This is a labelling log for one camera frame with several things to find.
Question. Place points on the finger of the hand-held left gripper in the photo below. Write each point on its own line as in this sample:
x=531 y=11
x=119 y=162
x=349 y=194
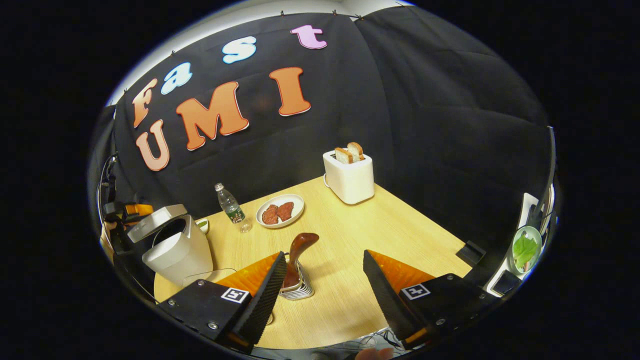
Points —
x=140 y=209

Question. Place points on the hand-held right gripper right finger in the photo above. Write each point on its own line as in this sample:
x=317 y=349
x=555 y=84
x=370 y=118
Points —
x=387 y=300

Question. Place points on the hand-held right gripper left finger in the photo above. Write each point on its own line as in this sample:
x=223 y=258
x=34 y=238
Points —
x=265 y=305

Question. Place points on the white rice cooker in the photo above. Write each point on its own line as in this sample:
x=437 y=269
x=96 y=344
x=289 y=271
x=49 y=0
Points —
x=180 y=255

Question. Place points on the brown wooden spoon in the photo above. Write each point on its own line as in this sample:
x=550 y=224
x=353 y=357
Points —
x=302 y=245

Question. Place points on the small white dish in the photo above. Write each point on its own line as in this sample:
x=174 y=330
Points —
x=269 y=319

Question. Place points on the red meat piece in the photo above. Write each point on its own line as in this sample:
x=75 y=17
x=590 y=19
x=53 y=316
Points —
x=270 y=215
x=285 y=211

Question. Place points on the clear plastic water bottle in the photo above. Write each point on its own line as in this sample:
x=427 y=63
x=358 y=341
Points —
x=231 y=207

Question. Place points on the small black device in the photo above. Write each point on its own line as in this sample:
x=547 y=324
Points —
x=470 y=252

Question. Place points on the white round plate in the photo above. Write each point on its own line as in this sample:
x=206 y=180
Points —
x=297 y=202

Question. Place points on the white toaster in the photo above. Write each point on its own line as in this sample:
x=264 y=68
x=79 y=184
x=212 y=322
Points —
x=350 y=182

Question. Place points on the green leafy vegetable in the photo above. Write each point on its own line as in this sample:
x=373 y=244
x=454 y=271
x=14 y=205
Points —
x=526 y=248

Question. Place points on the toasted bread slice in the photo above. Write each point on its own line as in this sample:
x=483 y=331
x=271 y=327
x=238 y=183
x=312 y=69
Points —
x=343 y=156
x=356 y=150

